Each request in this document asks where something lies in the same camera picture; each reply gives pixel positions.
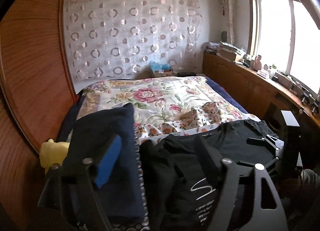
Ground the cardboard box with blue bag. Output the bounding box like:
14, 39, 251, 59
149, 61, 173, 77

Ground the circle pattern sheer curtain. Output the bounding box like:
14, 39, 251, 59
64, 0, 202, 82

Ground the patterned dark trim fabric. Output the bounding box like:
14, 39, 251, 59
108, 131, 149, 226

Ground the black printed t-shirt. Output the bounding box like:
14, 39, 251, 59
139, 120, 276, 230

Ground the pink figurine on sill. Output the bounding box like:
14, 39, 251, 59
253, 55, 263, 71

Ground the yellow folded cloth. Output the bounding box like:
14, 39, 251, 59
39, 139, 70, 174

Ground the floral quilt bedspread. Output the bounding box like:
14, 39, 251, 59
76, 76, 262, 146

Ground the window with wooden frame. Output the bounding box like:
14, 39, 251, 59
249, 0, 319, 94

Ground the wooden wardrobe door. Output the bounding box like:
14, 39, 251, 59
1, 0, 76, 230

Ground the folded navy blue garment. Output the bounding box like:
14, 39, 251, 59
62, 103, 145, 226

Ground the stack of papers and boxes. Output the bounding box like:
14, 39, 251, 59
204, 42, 246, 62

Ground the right hand gloved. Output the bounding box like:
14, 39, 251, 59
300, 169, 320, 191

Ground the orange floral small garment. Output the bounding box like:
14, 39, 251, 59
165, 102, 226, 129

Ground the dark blue blanket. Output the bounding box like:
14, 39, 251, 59
205, 76, 248, 114

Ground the long wooden cabinet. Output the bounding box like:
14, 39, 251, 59
202, 52, 319, 130

